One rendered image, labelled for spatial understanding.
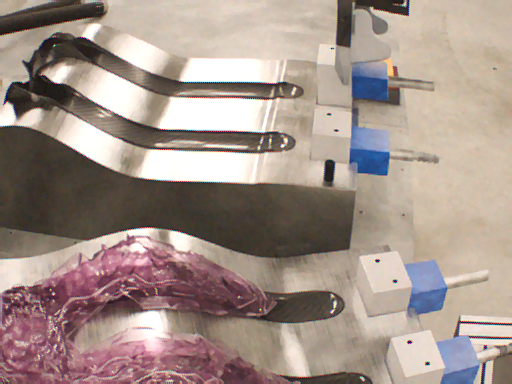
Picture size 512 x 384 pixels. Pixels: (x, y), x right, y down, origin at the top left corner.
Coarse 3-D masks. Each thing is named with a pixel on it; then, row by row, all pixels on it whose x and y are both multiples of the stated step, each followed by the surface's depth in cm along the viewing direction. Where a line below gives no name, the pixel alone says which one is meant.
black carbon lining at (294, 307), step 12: (276, 300) 74; (288, 300) 74; (300, 300) 75; (312, 300) 75; (324, 300) 75; (336, 300) 74; (276, 312) 73; (288, 312) 73; (300, 312) 74; (312, 312) 74; (324, 312) 73; (336, 312) 73
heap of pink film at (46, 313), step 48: (144, 240) 69; (48, 288) 67; (96, 288) 66; (144, 288) 67; (192, 288) 68; (240, 288) 70; (0, 336) 61; (48, 336) 62; (144, 336) 60; (192, 336) 62
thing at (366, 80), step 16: (320, 48) 94; (320, 64) 91; (352, 64) 94; (368, 64) 94; (384, 64) 94; (320, 80) 92; (336, 80) 92; (352, 80) 92; (368, 80) 92; (384, 80) 92; (400, 80) 93; (416, 80) 93; (320, 96) 94; (336, 96) 93; (352, 96) 93; (368, 96) 93; (384, 96) 93
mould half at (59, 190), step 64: (64, 64) 93; (192, 64) 103; (256, 64) 103; (0, 128) 82; (64, 128) 84; (192, 128) 91; (256, 128) 90; (0, 192) 87; (64, 192) 85; (128, 192) 84; (192, 192) 84; (256, 192) 83; (320, 192) 82
